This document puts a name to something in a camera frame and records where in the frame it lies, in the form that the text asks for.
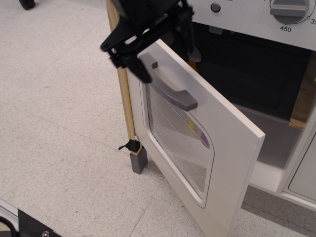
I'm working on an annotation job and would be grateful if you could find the yellow toy banana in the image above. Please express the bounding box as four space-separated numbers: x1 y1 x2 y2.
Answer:
187 118 196 134

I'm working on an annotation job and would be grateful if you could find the grey oven shelf tray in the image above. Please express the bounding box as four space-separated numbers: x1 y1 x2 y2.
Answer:
193 23 312 120

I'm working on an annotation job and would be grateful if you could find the grey temperature knob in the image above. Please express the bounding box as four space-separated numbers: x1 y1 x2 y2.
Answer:
270 0 310 25

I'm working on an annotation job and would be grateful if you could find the yellow handled toy knife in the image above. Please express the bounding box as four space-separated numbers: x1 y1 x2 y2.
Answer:
188 47 201 73

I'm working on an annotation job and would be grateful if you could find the aluminium frame rail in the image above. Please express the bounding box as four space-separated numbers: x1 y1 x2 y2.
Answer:
0 198 19 231

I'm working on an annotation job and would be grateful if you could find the grey oven door handle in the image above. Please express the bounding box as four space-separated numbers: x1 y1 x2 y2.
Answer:
140 53 198 112

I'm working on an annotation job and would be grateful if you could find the white side cabinet door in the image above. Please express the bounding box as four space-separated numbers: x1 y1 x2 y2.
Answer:
276 103 316 202

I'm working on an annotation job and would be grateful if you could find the wooden shelf rail right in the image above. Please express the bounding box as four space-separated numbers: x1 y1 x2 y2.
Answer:
288 52 316 130

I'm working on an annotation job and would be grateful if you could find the light wooden side post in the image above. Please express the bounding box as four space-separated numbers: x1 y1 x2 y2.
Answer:
105 0 145 158

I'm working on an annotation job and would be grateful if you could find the black tape strip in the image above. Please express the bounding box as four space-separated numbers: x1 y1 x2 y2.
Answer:
118 139 140 153

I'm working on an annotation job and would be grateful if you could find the grey leg foot cap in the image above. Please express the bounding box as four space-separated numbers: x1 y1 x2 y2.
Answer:
130 148 148 175

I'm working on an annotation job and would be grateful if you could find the white toy oven cabinet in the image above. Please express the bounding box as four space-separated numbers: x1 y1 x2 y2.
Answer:
115 0 316 213

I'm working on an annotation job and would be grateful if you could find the purple toy eggplant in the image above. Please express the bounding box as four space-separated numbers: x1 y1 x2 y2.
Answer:
200 132 210 149

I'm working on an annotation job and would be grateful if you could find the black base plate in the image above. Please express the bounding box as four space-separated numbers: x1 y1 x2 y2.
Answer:
18 209 61 237

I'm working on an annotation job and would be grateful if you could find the white oven door with window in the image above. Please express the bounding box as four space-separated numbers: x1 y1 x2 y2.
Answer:
127 40 265 237

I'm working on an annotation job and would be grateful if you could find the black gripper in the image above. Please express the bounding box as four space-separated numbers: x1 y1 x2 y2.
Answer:
101 0 195 83

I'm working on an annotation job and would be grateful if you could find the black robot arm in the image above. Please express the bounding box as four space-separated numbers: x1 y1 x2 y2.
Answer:
100 0 195 83

